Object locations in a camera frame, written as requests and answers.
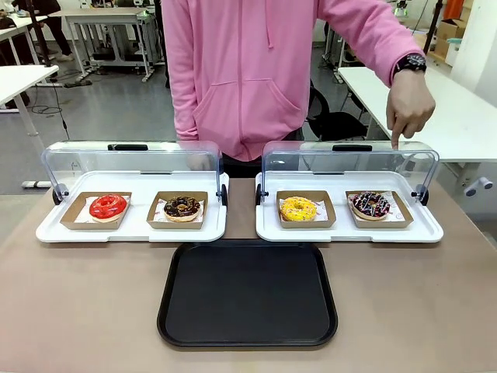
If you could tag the person's left hand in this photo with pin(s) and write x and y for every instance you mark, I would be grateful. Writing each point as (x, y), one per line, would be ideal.
(411, 105)

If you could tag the person's left forearm pink sleeve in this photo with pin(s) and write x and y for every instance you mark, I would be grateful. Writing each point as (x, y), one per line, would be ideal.
(372, 31)

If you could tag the dark striped glazed donut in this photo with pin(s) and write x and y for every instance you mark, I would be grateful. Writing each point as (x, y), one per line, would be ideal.
(371, 205)

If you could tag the brown cardboard donut box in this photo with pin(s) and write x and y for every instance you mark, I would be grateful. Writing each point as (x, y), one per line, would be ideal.
(400, 219)
(155, 223)
(326, 221)
(74, 221)

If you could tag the white display tray base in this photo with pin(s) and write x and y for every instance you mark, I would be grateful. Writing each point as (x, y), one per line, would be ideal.
(132, 229)
(341, 233)

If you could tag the yellow sprinkled donut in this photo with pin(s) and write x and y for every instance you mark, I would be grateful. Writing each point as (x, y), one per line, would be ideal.
(298, 208)

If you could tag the black plastic serving tray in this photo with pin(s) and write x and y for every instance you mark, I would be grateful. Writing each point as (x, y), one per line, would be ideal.
(247, 295)

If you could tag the chocolate sprinkled donut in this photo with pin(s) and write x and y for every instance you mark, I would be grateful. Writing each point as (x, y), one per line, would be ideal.
(182, 209)

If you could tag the red glazed donut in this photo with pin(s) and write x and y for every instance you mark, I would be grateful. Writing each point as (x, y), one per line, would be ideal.
(108, 208)

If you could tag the black wrist watch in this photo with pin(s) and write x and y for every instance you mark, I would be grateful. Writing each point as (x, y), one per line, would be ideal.
(411, 62)

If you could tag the white desk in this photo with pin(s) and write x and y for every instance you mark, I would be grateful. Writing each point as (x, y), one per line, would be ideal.
(19, 81)
(458, 112)

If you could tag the black office chair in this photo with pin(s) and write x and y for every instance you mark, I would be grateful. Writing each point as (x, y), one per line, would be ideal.
(334, 120)

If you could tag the clear plastic display lid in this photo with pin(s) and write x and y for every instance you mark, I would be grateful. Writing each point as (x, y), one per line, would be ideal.
(349, 157)
(132, 155)

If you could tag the person in pink hoodie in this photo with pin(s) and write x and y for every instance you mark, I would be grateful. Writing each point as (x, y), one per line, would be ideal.
(240, 77)

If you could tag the person in dark clothes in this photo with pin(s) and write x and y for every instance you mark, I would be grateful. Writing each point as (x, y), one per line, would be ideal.
(50, 23)

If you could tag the black tripod pole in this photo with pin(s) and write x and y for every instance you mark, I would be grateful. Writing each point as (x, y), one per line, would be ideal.
(40, 35)

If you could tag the grey frame workbench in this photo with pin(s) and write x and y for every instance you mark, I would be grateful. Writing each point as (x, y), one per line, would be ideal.
(112, 35)

